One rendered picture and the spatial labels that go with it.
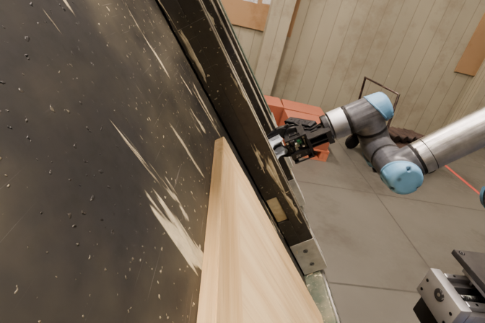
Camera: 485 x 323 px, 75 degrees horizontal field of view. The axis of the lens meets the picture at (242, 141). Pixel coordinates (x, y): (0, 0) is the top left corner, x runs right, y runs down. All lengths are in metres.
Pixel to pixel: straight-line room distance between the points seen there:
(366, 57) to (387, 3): 0.78
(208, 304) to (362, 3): 5.01
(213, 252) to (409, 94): 5.62
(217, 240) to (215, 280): 0.05
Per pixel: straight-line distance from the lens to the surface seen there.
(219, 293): 0.32
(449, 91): 6.23
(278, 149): 0.86
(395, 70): 5.62
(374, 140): 0.86
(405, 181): 0.76
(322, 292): 0.98
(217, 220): 0.39
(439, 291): 1.10
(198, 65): 0.67
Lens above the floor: 1.59
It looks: 25 degrees down
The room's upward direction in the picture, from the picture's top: 14 degrees clockwise
